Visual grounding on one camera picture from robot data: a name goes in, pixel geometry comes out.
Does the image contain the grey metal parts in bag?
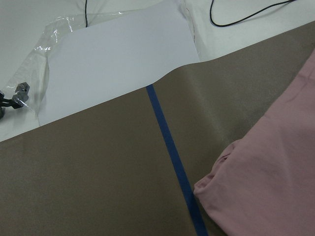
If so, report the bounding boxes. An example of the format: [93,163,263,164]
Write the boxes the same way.
[0,82,30,119]

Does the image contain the thin black cable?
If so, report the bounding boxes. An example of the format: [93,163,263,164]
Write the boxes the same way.
[209,0,300,27]

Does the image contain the white paper sheet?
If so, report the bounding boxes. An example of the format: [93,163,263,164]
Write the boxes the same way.
[38,0,199,125]

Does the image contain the clear plastic bag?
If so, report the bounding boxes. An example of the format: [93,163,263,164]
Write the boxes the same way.
[0,0,197,118]

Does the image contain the pink Snoopy t-shirt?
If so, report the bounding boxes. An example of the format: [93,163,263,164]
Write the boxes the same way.
[194,55,315,236]

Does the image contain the brown table mat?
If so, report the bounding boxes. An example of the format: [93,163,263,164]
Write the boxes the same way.
[0,22,315,236]

